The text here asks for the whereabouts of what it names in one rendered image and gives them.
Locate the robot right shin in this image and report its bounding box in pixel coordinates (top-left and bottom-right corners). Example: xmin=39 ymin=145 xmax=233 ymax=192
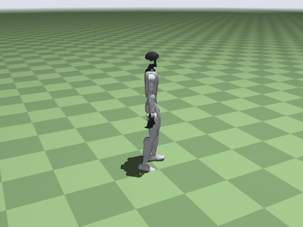
xmin=143 ymin=140 xmax=153 ymax=167

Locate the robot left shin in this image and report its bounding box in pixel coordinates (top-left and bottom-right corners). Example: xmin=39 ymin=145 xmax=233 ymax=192
xmin=151 ymin=132 xmax=159 ymax=156

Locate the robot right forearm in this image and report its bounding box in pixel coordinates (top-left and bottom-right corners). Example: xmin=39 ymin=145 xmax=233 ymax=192
xmin=148 ymin=95 xmax=155 ymax=118

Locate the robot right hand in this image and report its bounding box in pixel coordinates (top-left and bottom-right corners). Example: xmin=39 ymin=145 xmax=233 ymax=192
xmin=145 ymin=114 xmax=155 ymax=129

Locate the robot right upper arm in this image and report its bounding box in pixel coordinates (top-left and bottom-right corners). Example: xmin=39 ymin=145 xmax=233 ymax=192
xmin=147 ymin=74 xmax=156 ymax=99

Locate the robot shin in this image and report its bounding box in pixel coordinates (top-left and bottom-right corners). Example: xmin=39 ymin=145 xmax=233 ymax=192
xmin=143 ymin=140 xmax=153 ymax=167
xmin=151 ymin=132 xmax=159 ymax=156

